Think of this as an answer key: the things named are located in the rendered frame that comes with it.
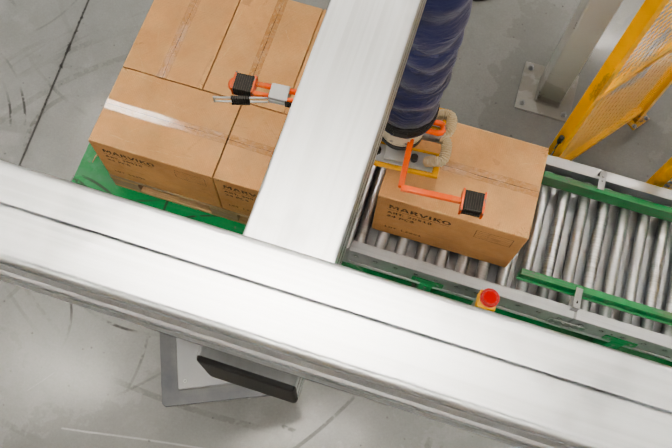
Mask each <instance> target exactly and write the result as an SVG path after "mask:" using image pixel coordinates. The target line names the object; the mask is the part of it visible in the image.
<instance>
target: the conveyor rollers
mask: <svg viewBox="0 0 672 448"><path fill-rule="evenodd" d="M385 170H386V168H383V167H379V166H378V168H377V171H376V174H375V177H374V181H373V184H372V187H371V190H370V193H369V196H368V199H367V202H366V206H365V209H364V212H363V215H362V218H361V221H360V224H359V227H358V231H357V234H356V237H355V241H358V242H362V243H366V240H367V237H368V234H369V231H370V227H371V224H372V221H373V218H374V213H375V207H376V202H377V197H378V193H379V190H380V187H381V183H382V180H383V177H384V174H385ZM550 191H551V187H549V186H546V185H542V184H541V188H540V192H539V196H538V201H537V205H536V210H535V214H534V218H533V223H532V227H531V231H530V236H529V239H528V240H527V242H526V247H525V251H524V255H523V259H522V263H521V268H525V269H528V270H531V271H532V269H533V264H534V260H535V256H536V251H537V247H538V243H539V238H540V234H541V230H542V225H543V221H544V217H545V212H546V208H547V204H548V200H549V195H550ZM570 195H571V193H570V192H566V191H563V190H560V191H559V196H558V200H557V205H556V209H555V213H554V218H553V222H552V227H551V231H550V236H549V240H548V244H547V249H546V253H545V258H544V262H543V266H542V271H541V274H545V275H548V276H551V277H553V272H554V268H555V263H556V259H557V254H558V250H559V245H560V241H561V236H562V232H563V227H564V222H565V218H566V213H567V209H568V204H569V200H570ZM590 200H591V199H590V198H587V197H584V196H579V200H578V205H577V209H576V214H575V219H574V223H573V228H572V233H571V237H570V242H569V246H568V251H567V256H566V260H565V265H564V270H563V274H562V279H561V280H564V281H568V282H571V283H573V281H574V276H575V271H576V267H577V262H578V257H579V252H580V248H581V243H582V238H583V233H584V229H585V224H586V219H587V214H588V210H589V205H590ZM610 205H611V204H608V203H604V202H601V201H599V205H598V210H597V215H596V219H595V224H594V229H593V234H592V239H591V244H590V249H589V253H588V258H587V263H586V268H585V273H584V278H583V283H582V286H584V287H588V288H591V289H594V285H595V280H596V275H597V270H598V265H599V260H600V255H601V250H602V245H603V240H604V235H605V230H606V225H607V220H608V215H609V210H610ZM630 211H631V210H628V209H625V208H621V207H619V210H618V215H617V220H616V225H615V230H614V236H613V241H612V246H611V251H610V256H609V261H608V266H607V271H606V276H605V282H604V287H603V292H604V293H607V294H611V295H615V290H616V284H617V279H618V274H619V269H620V263H621V258H622V253H623V248H624V242H625V237H626V232H627V227H628V221H629V216H630ZM650 217H651V216H649V215H645V214H642V213H639V215H638V221H637V226H636V232H635V237H634V242H633V248H632V253H631V259H630V264H629V269H628V275H627V280H626V286H625V291H624V296H623V298H624V299H627V300H631V301H634V302H635V300H636V295H637V289H638V284H639V278H640V273H641V267H642V261H643V256H644V250H645V245H646V239H647V234H648V228H649V222H650ZM670 223H671V222H669V221H666V220H662V219H659V222H658V227H657V233H656V239H655V244H654V250H653V256H652V261H651V267H650V273H649V279H648V284H647V290H646V296H645V301H644V305H647V306H651V307H654V308H656V306H657V300H658V294H659V288H660V283H661V277H662V271H663V265H664V259H665V253H666V247H667V241H668V235H669V229H670ZM389 236H390V233H387V232H383V231H380V230H379V232H378V236H377V239H376V242H375V245H374V246H375V247H378V248H381V249H386V245H387V242H388V239H389ZM409 241H410V239H407V238H404V237H400V236H399V238H398V241H397V244H396V248H395V251H394V252H395V253H398V254H401V255H404V256H405V255H406V251H407V248H408V244H409ZM429 247H430V245H427V244H424V243H420V242H419V243H418V247H417V250H416V254H415V257H414V259H418V260H421V261H424V262H425V261H426V257H427V254H428V250H429ZM449 253H450V251H447V250H444V249H441V248H439V249H438V253H437V256H436V260H435V263H434V265H437V266H441V267H444V268H445V267H446V264H447V260H448V256H449ZM469 259H470V257H468V256H464V255H461V254H459V255H458V259H457V263H456V266H455V270H454V271H457V272H460V273H464V274H466V271H467V267H468V263H469ZM512 261H513V259H512V260H511V262H510V263H509V264H508V265H507V267H502V266H499V269H498V273H497V277H496V281H495V283H496V284H500V285H503V286H507V282H508V278H509V274H510V269H511V265H512ZM489 266H490V263H488V262H485V261H481V260H479V262H478V266H477V270H476V273H475V277H477V278H480V279H483V280H486V278H487V274H488V270H489ZM521 268H520V269H521ZM528 286H529V283H528V282H524V281H521V280H517V285H516V290H519V291H523V292H526V293H527V290H528ZM549 290H550V289H547V288H544V287H541V286H538V288H537V293H536V296H539V297H542V298H546V299H548V295H549ZM569 300H570V295H567V294H564V293H561V292H559V293H558V297H557V302H559V303H562V304H565V305H569ZM611 311H612V308H610V307H607V306H604V305H600V307H599V312H598V315H601V316H605V317H608V318H610V316H611ZM665 311H667V312H670V313H672V271H671V277H670V283H669V289H668V295H667V301H666V307H665ZM632 317H633V314H630V313H627V312H623V311H621V313H620V318H619V321H621V322H624V323H628V324H631V323H632ZM653 324H654V321H653V320H650V319H646V318H643V317H642V319H641V324H640V327H641V328H644V329H647V330H651V331H652V330H653ZM661 334H664V335H667V336H670V337H672V326H669V325H666V324H663V325H662V331H661Z"/></svg>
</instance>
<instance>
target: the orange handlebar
mask: <svg viewBox="0 0 672 448"><path fill-rule="evenodd" d="M271 85H272V84H269V83H264V82H260V81H257V82H256V87H260V88H264V89H269V90H270V89H271ZM268 95H269V93H265V92H260V91H256V90H254V91H253V95H252V96H255V97H268ZM433 125H436V126H439V127H440V128H441V129H440V130H436V129H431V128H430V129H429V130H428V131H427V132H426V134H430V135H435V136H442V135H443V134H444V133H445V132H446V129H447V127H446V124H445V123H444V122H443V121H441V120H436V121H435V123H434V124H433ZM413 143H414V139H411V140H410V142H407V146H406V151H405V155H404V160H403V165H402V169H401V174H400V178H399V183H398V188H400V191H402V192H407V193H411V194H416V195H420V196H425V197H429V198H434V199H438V200H443V201H447V202H452V203H456V204H460V203H461V199H462V197H458V196H453V195H449V194H444V193H440V192H435V191H430V190H426V189H421V188H417V187H412V186H408V185H405V180H406V176H407V171H408V166H409V162H410V157H411V152H412V148H413Z"/></svg>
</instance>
